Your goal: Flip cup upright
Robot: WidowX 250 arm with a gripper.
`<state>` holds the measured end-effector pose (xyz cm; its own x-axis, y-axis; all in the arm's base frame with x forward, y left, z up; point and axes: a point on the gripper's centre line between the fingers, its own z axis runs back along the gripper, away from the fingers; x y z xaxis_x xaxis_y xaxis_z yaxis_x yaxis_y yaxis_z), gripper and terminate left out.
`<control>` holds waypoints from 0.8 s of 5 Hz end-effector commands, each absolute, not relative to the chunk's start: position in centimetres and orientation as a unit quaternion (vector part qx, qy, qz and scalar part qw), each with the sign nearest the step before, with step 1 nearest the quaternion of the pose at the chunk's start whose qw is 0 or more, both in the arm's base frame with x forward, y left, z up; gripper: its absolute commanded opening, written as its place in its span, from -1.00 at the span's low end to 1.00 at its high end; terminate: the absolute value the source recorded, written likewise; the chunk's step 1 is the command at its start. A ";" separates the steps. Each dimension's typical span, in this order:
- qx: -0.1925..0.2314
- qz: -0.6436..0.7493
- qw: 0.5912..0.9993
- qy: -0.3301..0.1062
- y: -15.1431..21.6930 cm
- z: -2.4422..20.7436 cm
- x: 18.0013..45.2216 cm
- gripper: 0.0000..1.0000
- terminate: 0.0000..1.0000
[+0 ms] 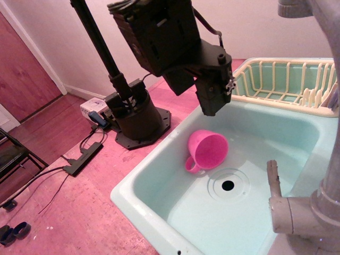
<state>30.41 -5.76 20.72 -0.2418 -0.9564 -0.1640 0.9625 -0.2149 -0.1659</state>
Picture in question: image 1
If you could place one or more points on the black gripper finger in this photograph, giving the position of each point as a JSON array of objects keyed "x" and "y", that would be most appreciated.
[
  {"x": 224, "y": 83},
  {"x": 206, "y": 93}
]

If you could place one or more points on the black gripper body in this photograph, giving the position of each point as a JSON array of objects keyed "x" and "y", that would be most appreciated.
[{"x": 171, "y": 39}]

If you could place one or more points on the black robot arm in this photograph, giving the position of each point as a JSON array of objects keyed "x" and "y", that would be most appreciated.
[{"x": 138, "y": 121}]

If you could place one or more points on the pink plastic cup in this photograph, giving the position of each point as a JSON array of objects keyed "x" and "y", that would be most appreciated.
[{"x": 207, "y": 150}]

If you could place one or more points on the cream dish drying rack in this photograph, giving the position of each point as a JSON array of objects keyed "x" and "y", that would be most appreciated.
[{"x": 302, "y": 85}]

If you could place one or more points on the white cardboard box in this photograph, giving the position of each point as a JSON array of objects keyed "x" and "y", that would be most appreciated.
[{"x": 95, "y": 104}]

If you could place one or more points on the blue adapter plug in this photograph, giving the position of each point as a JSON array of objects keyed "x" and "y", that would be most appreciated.
[{"x": 95, "y": 117}]

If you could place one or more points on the mint green toy sink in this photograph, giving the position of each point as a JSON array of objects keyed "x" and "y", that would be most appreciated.
[{"x": 226, "y": 210}]

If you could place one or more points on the wooden door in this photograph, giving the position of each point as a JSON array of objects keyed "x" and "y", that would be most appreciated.
[{"x": 26, "y": 88}]

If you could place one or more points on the black usb hub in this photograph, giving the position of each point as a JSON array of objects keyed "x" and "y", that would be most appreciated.
[{"x": 79, "y": 164}]

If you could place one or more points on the black metal chair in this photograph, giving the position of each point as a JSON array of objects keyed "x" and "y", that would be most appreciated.
[{"x": 19, "y": 165}]

